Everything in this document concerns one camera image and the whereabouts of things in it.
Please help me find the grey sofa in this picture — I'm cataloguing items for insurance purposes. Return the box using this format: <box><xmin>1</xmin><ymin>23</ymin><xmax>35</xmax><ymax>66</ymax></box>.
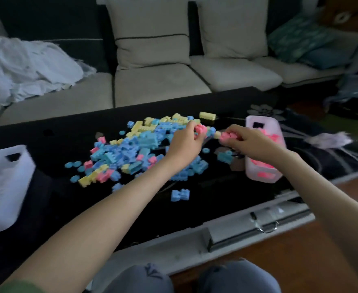
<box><xmin>0</xmin><ymin>0</ymin><xmax>358</xmax><ymax>127</ymax></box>

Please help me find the brown bear plush cushion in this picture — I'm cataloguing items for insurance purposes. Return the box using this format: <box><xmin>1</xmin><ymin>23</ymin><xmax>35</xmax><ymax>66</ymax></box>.
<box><xmin>319</xmin><ymin>0</ymin><xmax>358</xmax><ymax>33</ymax></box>

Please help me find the pile of colorful blocks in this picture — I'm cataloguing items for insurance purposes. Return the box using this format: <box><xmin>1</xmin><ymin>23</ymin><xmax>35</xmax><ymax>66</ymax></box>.
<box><xmin>64</xmin><ymin>111</ymin><xmax>244</xmax><ymax>202</ymax></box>

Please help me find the person's left forearm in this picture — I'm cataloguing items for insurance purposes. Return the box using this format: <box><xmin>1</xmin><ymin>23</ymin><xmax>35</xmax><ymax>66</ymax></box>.
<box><xmin>0</xmin><ymin>158</ymin><xmax>184</xmax><ymax>293</ymax></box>

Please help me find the blue cushion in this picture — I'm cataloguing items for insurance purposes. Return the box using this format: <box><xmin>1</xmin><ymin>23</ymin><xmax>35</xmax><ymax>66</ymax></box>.
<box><xmin>299</xmin><ymin>47</ymin><xmax>352</xmax><ymax>70</ymax></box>

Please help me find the person's right forearm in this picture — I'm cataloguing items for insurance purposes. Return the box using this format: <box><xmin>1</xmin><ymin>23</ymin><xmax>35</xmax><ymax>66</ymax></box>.
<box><xmin>275</xmin><ymin>149</ymin><xmax>358</xmax><ymax>291</ymax></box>

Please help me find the green sleeve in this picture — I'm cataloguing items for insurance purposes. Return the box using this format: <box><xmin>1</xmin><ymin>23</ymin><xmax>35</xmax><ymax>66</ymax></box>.
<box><xmin>0</xmin><ymin>280</ymin><xmax>45</xmax><ymax>293</ymax></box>

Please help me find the person's leg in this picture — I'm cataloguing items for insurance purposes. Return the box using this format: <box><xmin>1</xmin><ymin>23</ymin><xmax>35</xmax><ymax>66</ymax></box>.
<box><xmin>197</xmin><ymin>259</ymin><xmax>282</xmax><ymax>293</ymax></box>
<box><xmin>103</xmin><ymin>263</ymin><xmax>174</xmax><ymax>293</ymax></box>

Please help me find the person's right leg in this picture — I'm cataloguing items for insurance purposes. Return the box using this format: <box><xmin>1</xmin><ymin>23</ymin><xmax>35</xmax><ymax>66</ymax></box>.
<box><xmin>197</xmin><ymin>259</ymin><xmax>282</xmax><ymax>293</ymax></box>

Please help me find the black glass coffee table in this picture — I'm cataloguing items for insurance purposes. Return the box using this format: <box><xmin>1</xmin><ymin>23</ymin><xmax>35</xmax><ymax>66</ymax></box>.
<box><xmin>0</xmin><ymin>87</ymin><xmax>358</xmax><ymax>293</ymax></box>

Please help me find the beige back cushion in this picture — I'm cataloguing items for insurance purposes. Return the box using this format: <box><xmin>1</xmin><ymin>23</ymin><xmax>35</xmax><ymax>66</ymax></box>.
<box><xmin>196</xmin><ymin>0</ymin><xmax>270</xmax><ymax>60</ymax></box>
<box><xmin>105</xmin><ymin>0</ymin><xmax>192</xmax><ymax>70</ymax></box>

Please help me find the clear bottle red cap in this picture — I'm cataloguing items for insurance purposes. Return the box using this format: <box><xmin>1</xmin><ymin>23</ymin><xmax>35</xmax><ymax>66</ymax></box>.
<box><xmin>339</xmin><ymin>71</ymin><xmax>358</xmax><ymax>100</ymax></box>

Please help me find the metal drawer handle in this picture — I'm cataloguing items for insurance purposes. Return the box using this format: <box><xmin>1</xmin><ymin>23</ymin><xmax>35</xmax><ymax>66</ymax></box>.
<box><xmin>249</xmin><ymin>212</ymin><xmax>279</xmax><ymax>234</ymax></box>

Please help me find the dark back cushion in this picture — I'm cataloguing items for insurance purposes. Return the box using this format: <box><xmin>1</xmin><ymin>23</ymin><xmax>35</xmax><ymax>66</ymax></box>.
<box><xmin>0</xmin><ymin>0</ymin><xmax>111</xmax><ymax>74</ymax></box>

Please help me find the lavender plastic bag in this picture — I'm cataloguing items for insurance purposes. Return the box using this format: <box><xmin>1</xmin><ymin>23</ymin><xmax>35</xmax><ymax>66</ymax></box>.
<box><xmin>304</xmin><ymin>131</ymin><xmax>354</xmax><ymax>149</ymax></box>

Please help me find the teal patterned cushion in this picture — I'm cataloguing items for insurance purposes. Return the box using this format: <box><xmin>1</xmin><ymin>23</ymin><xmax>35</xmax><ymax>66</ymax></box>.
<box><xmin>267</xmin><ymin>13</ymin><xmax>335</xmax><ymax>64</ymax></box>

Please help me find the crumpled white cloth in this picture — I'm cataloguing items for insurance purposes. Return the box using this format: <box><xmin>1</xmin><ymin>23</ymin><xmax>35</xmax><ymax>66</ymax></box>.
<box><xmin>0</xmin><ymin>35</ymin><xmax>97</xmax><ymax>106</ymax></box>

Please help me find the person's left leg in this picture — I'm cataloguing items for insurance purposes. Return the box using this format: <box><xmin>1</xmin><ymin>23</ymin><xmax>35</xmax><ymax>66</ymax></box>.
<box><xmin>103</xmin><ymin>263</ymin><xmax>174</xmax><ymax>293</ymax></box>

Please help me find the person's left hand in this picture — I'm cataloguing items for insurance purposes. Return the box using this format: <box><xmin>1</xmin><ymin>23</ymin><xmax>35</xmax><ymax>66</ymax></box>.
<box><xmin>166</xmin><ymin>120</ymin><xmax>207</xmax><ymax>171</ymax></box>

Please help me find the person's right hand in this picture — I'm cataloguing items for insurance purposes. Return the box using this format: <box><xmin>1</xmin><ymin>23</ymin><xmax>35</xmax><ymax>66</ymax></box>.
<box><xmin>225</xmin><ymin>124</ymin><xmax>290</xmax><ymax>164</ymax></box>

